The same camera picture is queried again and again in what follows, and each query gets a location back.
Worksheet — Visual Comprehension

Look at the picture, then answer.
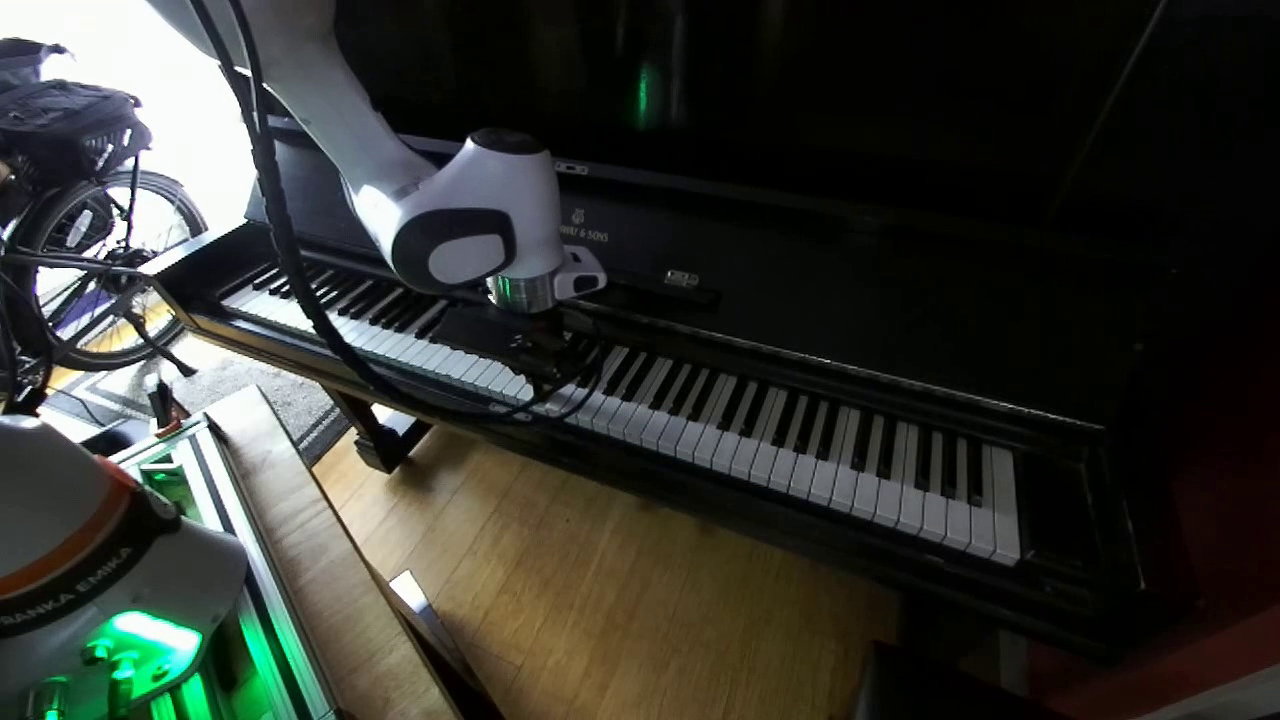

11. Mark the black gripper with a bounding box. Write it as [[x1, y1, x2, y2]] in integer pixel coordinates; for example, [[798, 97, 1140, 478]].
[[464, 309, 591, 400]]

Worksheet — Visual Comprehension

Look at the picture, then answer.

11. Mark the white robot base with orange stripe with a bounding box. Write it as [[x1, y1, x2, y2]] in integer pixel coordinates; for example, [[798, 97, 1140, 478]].
[[0, 415, 250, 720]]

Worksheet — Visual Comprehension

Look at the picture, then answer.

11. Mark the wooden piano bench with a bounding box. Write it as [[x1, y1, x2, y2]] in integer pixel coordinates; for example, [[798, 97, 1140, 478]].
[[207, 387, 504, 720]]

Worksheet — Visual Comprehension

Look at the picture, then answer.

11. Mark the black upright piano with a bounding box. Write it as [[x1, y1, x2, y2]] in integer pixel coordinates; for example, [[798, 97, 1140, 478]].
[[161, 0, 1280, 657]]

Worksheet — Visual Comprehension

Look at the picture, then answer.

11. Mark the green lit metal frame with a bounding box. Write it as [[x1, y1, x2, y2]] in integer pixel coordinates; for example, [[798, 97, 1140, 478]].
[[119, 419, 338, 720]]

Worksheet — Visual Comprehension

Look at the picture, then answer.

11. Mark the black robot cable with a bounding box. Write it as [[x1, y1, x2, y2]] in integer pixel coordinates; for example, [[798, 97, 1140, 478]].
[[183, 0, 613, 427]]

